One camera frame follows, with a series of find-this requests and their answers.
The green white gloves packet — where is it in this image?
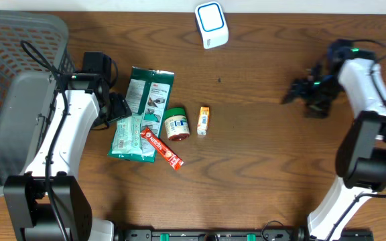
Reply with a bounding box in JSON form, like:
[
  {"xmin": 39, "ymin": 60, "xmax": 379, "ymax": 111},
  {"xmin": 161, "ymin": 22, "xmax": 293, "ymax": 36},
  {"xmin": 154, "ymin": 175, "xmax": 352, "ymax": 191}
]
[{"xmin": 109, "ymin": 67, "xmax": 175, "ymax": 163}]

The green lid white jar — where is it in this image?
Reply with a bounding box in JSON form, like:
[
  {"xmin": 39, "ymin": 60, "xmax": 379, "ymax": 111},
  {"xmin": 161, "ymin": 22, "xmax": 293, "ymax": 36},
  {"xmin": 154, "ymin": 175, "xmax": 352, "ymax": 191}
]
[{"xmin": 164, "ymin": 107, "xmax": 190, "ymax": 141}]

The red nescafe stick sachet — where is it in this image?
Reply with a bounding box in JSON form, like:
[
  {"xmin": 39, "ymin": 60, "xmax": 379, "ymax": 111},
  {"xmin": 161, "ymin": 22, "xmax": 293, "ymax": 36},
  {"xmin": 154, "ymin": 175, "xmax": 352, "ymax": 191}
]
[{"xmin": 140, "ymin": 127, "xmax": 184, "ymax": 171}]

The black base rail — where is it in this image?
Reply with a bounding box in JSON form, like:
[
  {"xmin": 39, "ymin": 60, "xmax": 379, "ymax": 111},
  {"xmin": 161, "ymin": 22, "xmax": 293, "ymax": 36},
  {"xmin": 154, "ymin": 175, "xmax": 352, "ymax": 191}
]
[{"xmin": 114, "ymin": 228, "xmax": 375, "ymax": 241}]

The white barcode scanner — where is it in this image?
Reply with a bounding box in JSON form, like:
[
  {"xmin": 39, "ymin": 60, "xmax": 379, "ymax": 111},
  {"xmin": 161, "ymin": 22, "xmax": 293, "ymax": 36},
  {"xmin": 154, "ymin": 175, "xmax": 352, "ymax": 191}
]
[{"xmin": 194, "ymin": 1, "xmax": 229, "ymax": 50}]

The grey plastic mesh basket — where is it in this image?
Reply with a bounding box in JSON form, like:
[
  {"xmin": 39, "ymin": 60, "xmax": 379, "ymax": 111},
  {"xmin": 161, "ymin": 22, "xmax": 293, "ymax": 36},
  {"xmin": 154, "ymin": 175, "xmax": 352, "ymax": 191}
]
[{"xmin": 0, "ymin": 11, "xmax": 75, "ymax": 197}]

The light green wipes packet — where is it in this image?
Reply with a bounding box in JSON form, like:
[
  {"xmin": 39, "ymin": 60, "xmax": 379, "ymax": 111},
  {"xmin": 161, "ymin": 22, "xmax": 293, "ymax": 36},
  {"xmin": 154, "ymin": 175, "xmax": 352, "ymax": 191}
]
[{"xmin": 111, "ymin": 114, "xmax": 143, "ymax": 155}]

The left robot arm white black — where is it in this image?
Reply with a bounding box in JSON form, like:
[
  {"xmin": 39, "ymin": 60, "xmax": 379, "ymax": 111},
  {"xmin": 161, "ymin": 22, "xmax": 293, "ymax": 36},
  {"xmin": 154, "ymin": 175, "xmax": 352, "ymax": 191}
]
[{"xmin": 3, "ymin": 73, "xmax": 131, "ymax": 240}]

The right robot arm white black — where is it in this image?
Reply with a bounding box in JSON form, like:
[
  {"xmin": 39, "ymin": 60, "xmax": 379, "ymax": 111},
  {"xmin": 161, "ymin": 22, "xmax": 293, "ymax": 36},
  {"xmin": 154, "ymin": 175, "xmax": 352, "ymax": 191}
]
[{"xmin": 281, "ymin": 42, "xmax": 386, "ymax": 240}]

